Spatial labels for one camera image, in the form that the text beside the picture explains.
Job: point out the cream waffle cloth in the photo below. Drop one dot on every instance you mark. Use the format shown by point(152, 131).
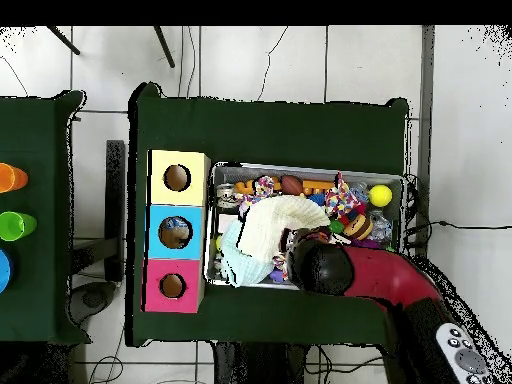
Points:
point(280, 224)

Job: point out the mint green waffle cloth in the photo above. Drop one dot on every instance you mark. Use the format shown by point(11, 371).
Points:
point(244, 266)

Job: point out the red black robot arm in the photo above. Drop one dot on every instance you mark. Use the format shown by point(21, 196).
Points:
point(388, 276)

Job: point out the shallow silver mesh bin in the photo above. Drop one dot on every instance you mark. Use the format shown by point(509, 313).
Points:
point(232, 176)

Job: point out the wooden box with three holes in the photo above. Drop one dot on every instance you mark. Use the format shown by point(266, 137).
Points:
point(196, 248)

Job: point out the orange toy block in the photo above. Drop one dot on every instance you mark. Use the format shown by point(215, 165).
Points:
point(318, 186)
point(244, 187)

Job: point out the crushed metal can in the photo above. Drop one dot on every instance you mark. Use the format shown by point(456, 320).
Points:
point(226, 196)

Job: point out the brown toy football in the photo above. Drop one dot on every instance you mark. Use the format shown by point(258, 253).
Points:
point(291, 184)

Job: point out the dark green table cloth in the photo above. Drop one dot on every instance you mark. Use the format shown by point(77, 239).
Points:
point(260, 132)
point(40, 280)

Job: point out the tan brown toy burger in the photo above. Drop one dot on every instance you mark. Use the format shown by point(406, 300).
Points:
point(358, 227)

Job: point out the yellow ball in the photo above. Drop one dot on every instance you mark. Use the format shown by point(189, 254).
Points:
point(380, 196)

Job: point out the grey round stand foot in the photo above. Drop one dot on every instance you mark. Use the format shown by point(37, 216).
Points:
point(94, 298)

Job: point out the black tripod leg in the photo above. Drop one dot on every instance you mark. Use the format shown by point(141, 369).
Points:
point(164, 48)
point(64, 40)

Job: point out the green plastic cup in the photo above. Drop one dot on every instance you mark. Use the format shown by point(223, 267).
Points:
point(16, 226)

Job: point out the orange plastic cup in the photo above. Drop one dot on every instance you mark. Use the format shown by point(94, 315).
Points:
point(12, 178)

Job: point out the blue plastic cup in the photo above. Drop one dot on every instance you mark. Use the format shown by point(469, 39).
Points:
point(4, 272)

